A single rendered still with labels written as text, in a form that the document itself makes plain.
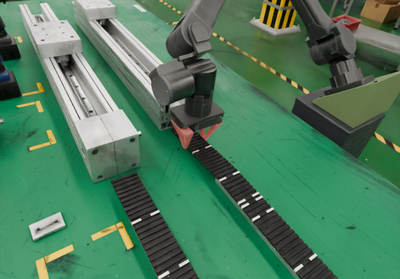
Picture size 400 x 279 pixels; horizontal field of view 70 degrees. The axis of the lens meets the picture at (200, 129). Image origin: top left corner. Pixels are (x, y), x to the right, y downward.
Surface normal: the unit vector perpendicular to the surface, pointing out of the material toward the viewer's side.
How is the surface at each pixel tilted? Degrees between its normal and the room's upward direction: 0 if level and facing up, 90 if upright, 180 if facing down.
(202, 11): 44
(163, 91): 90
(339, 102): 90
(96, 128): 0
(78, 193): 0
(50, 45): 90
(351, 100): 90
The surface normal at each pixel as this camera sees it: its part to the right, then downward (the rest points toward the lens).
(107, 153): 0.54, 0.58
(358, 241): 0.10, -0.77
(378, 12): -0.79, 0.32
